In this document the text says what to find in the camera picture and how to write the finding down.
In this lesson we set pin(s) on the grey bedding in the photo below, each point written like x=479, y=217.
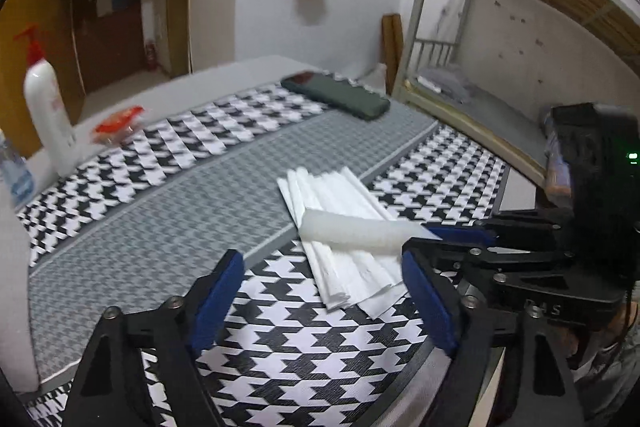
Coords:
x=445, y=84

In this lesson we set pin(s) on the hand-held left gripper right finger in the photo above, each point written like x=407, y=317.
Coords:
x=430, y=302

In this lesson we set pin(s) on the red snack packet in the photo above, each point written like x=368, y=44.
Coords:
x=117, y=124

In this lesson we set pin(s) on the wooden sticks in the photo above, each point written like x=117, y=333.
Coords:
x=392, y=52

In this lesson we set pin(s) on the clear water bottle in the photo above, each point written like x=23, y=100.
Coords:
x=15, y=172

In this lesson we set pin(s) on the blue paper notice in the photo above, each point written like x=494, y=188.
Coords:
x=121, y=1

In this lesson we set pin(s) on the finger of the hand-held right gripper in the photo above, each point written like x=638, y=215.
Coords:
x=500, y=267
x=520, y=229

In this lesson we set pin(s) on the dark brown door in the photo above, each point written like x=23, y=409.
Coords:
x=115, y=47

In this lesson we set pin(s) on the white pump bottle red cap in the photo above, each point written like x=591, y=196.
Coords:
x=47, y=117

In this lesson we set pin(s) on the houndstooth table mat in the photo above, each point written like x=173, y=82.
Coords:
x=200, y=187

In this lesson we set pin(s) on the red fire extinguisher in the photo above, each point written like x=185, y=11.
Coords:
x=151, y=56

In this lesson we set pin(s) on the white tissue stack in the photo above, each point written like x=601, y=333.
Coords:
x=340, y=277

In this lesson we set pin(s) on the white foam net sleeve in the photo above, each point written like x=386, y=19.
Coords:
x=350, y=232

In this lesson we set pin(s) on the dark green phone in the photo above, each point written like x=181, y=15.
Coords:
x=345, y=97

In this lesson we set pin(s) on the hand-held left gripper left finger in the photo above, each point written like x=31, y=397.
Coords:
x=215, y=302

